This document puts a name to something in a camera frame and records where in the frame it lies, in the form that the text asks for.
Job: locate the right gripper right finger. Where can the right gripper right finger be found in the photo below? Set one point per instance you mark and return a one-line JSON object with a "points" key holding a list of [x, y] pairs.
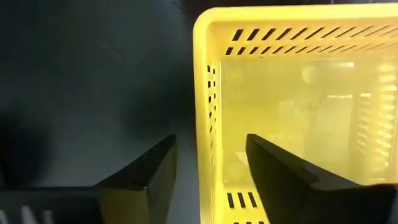
{"points": [[280, 186]]}

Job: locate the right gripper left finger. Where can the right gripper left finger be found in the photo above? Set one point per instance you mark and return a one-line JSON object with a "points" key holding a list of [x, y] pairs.
{"points": [[140, 193]]}

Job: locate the yellow plastic basket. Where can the yellow plastic basket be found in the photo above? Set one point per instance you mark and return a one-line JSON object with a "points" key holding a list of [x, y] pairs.
{"points": [[280, 102]]}

